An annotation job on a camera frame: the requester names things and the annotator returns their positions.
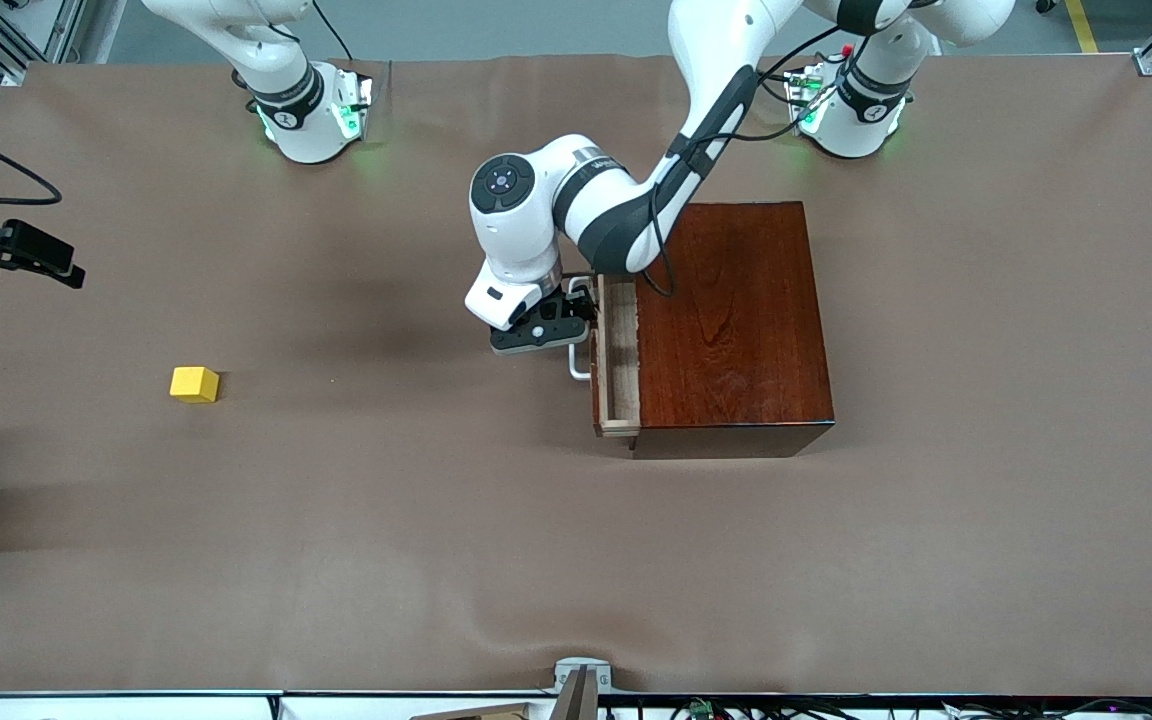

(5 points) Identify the black right arm base cable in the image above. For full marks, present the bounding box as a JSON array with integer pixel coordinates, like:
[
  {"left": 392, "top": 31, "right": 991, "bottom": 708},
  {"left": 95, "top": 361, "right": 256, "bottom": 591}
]
[{"left": 311, "top": 0, "right": 353, "bottom": 61}]

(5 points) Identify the black arm base cable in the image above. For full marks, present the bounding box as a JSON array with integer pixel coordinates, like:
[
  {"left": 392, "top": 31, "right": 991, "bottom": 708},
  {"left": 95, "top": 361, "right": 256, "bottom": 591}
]
[
  {"left": 756, "top": 50, "right": 807, "bottom": 111},
  {"left": 311, "top": 0, "right": 353, "bottom": 61}
]

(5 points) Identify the yellow wooden block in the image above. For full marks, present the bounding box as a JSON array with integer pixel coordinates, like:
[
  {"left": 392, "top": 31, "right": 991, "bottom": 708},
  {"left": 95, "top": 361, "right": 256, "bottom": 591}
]
[{"left": 170, "top": 366, "right": 220, "bottom": 404}]

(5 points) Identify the grey metal table bracket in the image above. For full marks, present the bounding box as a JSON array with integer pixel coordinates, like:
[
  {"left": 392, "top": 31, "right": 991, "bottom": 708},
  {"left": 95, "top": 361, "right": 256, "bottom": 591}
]
[{"left": 553, "top": 657, "right": 614, "bottom": 720}]

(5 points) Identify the black left arm base cable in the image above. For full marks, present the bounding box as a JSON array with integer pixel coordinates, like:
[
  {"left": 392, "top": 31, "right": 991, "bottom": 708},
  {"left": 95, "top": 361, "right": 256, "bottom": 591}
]
[{"left": 756, "top": 50, "right": 807, "bottom": 111}]

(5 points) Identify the dark brown wooden cabinet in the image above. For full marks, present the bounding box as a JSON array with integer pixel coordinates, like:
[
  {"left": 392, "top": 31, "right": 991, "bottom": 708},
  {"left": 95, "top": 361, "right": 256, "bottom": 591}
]
[{"left": 631, "top": 200, "right": 835, "bottom": 461}]

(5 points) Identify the aluminium frame structure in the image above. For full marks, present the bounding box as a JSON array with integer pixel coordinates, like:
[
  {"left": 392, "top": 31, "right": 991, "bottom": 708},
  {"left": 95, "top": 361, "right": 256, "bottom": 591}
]
[{"left": 0, "top": 0, "right": 102, "bottom": 86}]

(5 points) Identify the brown cardboard piece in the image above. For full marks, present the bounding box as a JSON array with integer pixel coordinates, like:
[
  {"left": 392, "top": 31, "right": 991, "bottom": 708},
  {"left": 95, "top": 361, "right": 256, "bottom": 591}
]
[{"left": 411, "top": 703, "right": 537, "bottom": 720}]

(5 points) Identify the brown table cover mat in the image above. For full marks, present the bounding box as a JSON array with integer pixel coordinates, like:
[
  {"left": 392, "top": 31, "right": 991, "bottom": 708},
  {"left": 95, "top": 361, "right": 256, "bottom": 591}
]
[{"left": 0, "top": 52, "right": 1152, "bottom": 698}]

